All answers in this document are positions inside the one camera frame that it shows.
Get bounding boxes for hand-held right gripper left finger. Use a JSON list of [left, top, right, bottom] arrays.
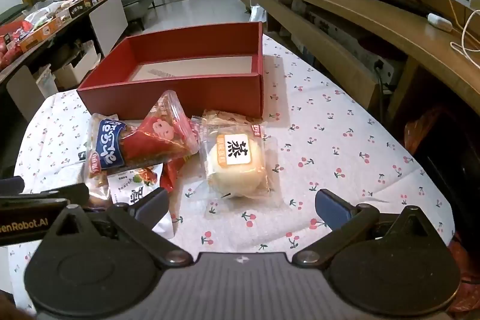
[[37, 188, 194, 266]]

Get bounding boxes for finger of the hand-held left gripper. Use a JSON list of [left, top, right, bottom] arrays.
[[0, 176, 26, 195], [0, 183, 90, 207]]

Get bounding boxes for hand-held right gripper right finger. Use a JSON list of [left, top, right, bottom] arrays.
[[292, 189, 451, 267]]

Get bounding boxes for white packet red fruit print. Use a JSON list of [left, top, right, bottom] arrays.
[[107, 163, 177, 239]]

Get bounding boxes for red snack packet white letters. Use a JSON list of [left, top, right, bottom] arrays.
[[159, 155, 192, 193]]

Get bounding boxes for clear red cake packet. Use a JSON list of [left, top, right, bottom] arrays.
[[122, 90, 199, 171]]

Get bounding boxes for blue label cake packet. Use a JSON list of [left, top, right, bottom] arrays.
[[87, 112, 130, 193]]

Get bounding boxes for steamed bun packet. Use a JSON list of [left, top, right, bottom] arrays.
[[198, 122, 284, 220]]

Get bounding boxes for gold snack packet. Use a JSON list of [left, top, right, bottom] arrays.
[[202, 109, 263, 135]]

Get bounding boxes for red cardboard box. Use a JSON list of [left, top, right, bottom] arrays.
[[77, 21, 264, 119]]

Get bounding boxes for cherry print tablecloth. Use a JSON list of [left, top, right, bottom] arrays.
[[7, 31, 456, 306]]

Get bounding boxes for white storage bin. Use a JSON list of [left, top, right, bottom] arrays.
[[35, 64, 60, 97]]

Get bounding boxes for orange plastic bag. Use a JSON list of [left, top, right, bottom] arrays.
[[404, 109, 451, 156]]

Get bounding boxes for open white cardboard box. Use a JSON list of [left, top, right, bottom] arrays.
[[56, 43, 103, 90]]

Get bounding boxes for pile of red packets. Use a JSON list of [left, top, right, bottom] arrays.
[[0, 20, 28, 69]]

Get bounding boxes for white power strip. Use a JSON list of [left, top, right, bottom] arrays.
[[373, 58, 395, 81]]

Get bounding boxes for orange cardboard box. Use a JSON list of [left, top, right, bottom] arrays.
[[19, 18, 64, 54]]

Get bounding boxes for dark long side table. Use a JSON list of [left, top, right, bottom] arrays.
[[0, 0, 129, 122]]

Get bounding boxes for black box yellow label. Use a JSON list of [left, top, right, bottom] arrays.
[[69, 0, 94, 19]]

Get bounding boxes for grey sofa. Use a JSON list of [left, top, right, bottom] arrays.
[[112, 0, 156, 31]]

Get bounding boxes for shiny white gift bag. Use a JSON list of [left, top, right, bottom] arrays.
[[249, 0, 268, 24]]

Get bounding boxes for white power adapter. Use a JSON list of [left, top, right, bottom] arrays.
[[427, 13, 452, 32]]

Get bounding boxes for white cable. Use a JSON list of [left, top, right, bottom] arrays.
[[450, 7, 480, 62]]

